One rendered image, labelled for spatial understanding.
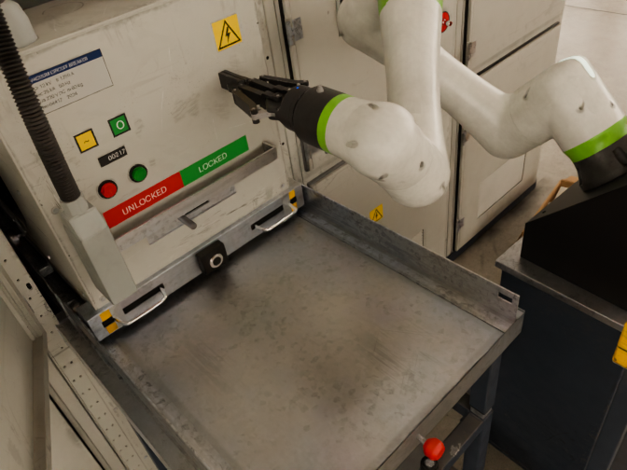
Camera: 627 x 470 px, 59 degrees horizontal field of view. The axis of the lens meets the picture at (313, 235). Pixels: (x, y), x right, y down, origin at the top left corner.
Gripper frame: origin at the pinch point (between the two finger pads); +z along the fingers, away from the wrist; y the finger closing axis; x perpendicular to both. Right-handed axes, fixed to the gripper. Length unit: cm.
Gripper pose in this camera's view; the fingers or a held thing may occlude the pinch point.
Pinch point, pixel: (234, 83)
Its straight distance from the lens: 104.8
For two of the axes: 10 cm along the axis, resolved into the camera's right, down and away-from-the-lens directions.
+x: -1.2, -7.6, -6.4
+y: 7.1, -5.2, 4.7
